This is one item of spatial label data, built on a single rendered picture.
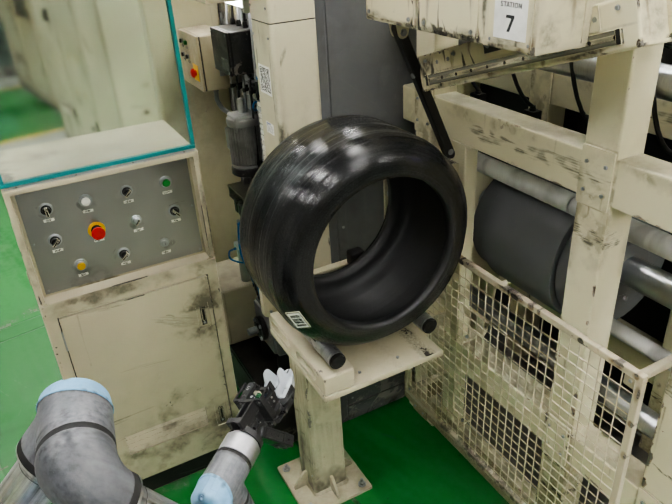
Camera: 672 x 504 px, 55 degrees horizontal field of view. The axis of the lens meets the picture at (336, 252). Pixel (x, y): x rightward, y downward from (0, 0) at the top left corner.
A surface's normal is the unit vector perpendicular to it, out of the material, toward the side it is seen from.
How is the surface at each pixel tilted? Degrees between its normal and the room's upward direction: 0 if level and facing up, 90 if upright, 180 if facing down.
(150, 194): 90
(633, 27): 90
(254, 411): 70
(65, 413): 2
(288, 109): 90
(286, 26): 90
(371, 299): 14
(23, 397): 0
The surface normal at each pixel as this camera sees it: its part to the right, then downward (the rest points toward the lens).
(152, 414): 0.47, 0.40
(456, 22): -0.88, 0.27
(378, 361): -0.05, -0.87
